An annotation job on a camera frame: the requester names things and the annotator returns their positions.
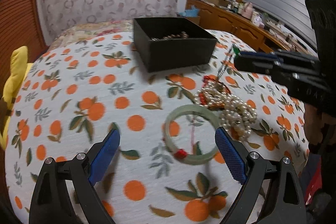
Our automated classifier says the green jade bangle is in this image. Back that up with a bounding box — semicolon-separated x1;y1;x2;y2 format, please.
163;105;220;165

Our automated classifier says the yellow plush toy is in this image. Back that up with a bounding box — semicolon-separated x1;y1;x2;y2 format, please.
1;46;33;151

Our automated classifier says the pink thermos jug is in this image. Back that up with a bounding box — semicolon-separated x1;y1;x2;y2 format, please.
241;2;253;20

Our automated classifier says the person's right hand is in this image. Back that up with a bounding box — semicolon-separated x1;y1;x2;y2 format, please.
303;104;335;155

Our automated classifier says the black jewelry box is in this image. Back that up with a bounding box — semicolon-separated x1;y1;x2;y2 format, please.
133;17;218;72

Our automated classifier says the brown louvered wardrobe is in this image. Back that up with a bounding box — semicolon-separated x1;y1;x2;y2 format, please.
1;0;48;87

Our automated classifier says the tissue box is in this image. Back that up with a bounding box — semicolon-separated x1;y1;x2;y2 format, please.
251;12;263;27

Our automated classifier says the wooden sideboard cabinet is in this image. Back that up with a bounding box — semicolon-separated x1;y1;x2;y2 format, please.
186;0;309;54

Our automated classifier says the blue gift bag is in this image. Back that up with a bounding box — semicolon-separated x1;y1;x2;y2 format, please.
177;5;200;18

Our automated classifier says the floral bed quilt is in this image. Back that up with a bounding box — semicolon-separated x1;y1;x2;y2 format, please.
49;20;133;50

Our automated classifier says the white pearl necklace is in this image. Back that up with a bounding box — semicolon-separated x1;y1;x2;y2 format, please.
194;80;258;143

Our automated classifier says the red cord bead bracelet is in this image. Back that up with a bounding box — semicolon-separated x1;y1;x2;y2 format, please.
198;74;233;111

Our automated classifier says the orange print tablecloth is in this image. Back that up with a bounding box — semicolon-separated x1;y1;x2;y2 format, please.
5;31;309;223

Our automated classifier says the brown wooden bead bracelet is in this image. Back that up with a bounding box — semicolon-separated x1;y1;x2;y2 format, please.
150;31;190;42

